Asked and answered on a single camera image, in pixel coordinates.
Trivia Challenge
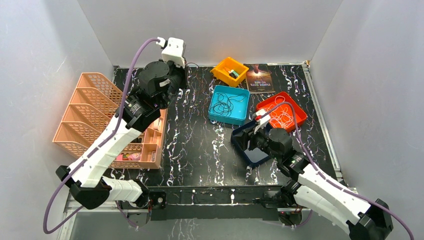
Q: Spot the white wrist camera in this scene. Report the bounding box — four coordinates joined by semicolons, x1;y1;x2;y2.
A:
156;37;186;69
253;108;271;134

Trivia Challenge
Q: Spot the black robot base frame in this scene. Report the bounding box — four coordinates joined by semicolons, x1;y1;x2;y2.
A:
117;178;316;229

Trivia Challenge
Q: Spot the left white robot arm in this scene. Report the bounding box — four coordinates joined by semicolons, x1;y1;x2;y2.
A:
56;59;188;210

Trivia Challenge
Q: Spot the dark paperback book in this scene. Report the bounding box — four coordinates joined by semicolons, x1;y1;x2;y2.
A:
245;64;275;94

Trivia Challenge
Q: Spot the peach mesh file rack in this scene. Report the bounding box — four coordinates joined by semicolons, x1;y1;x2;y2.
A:
52;72;123;159

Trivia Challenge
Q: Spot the pink eraser pack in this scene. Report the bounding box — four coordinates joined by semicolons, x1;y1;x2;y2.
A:
116;152;141;162

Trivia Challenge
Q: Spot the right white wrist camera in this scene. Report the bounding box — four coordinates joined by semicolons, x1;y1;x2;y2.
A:
253;108;271;134

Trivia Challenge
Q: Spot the white cable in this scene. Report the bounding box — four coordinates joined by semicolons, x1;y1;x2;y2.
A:
268;100;301;130
264;96;294;120

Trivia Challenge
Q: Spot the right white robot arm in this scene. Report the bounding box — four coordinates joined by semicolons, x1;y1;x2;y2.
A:
231;127;394;240

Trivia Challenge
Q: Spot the brown cable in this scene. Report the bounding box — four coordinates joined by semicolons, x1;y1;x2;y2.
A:
211;92;247;117

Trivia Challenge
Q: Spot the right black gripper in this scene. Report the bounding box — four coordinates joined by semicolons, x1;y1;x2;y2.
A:
233;122;281;162

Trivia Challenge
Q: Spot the peach compartment organizer tray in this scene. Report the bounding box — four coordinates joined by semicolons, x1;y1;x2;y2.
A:
109;109;168;169

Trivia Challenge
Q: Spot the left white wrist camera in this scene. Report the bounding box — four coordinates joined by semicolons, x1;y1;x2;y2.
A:
156;37;186;69

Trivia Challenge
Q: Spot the yellow plastic bin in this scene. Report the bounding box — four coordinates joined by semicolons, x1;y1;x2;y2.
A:
210;57;249;87

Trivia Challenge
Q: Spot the orange square tray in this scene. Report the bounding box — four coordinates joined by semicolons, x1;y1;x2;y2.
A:
256;91;308;133

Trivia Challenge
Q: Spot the cyan square tray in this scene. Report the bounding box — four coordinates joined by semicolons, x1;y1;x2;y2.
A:
208;85;250;126

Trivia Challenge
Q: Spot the navy square tray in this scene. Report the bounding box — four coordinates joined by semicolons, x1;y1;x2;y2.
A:
230;120;271;168

